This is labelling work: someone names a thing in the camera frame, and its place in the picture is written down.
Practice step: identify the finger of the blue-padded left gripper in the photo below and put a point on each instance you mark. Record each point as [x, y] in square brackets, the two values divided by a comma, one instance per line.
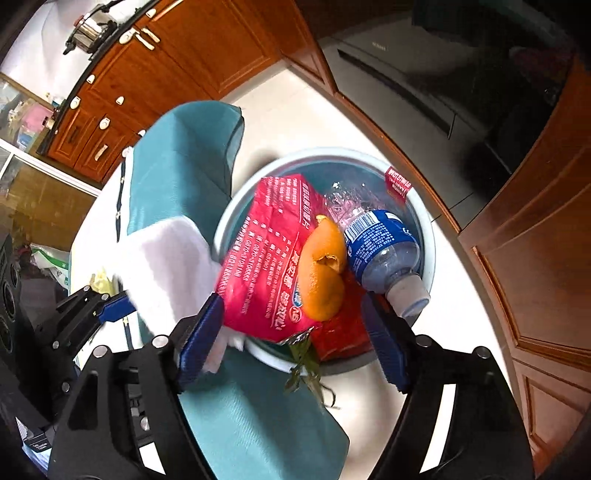
[113, 309]

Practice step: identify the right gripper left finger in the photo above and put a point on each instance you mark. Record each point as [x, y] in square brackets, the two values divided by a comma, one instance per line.
[123, 419]

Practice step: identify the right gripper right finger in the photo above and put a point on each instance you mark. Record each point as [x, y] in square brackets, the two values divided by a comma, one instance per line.
[486, 438]

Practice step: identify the white paper napkin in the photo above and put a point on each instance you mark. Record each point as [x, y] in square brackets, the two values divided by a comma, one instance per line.
[167, 271]

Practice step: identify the red foil snack bag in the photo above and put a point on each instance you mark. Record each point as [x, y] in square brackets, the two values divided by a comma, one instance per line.
[258, 281]

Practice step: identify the orange fruit peel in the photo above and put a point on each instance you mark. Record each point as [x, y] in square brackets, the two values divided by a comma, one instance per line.
[323, 260]

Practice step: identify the clear plastic water bottle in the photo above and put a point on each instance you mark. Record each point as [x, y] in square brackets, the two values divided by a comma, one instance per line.
[383, 254]

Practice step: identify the brown wooden kitchen cabinets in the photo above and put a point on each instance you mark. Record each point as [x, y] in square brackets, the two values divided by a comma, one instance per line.
[169, 53]

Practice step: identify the light blue trash bin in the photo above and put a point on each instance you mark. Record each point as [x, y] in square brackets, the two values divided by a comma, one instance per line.
[322, 169]

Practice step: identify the green white paper bag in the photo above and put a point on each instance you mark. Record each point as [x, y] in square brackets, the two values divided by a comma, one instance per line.
[53, 262]

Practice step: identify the small red wrapper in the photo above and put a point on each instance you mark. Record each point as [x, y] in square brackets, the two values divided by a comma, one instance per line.
[345, 335]

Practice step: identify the green stem leaves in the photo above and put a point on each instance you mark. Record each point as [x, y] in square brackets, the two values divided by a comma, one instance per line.
[307, 371]

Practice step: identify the steel cooking pot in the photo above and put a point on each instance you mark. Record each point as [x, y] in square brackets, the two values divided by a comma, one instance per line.
[92, 29]

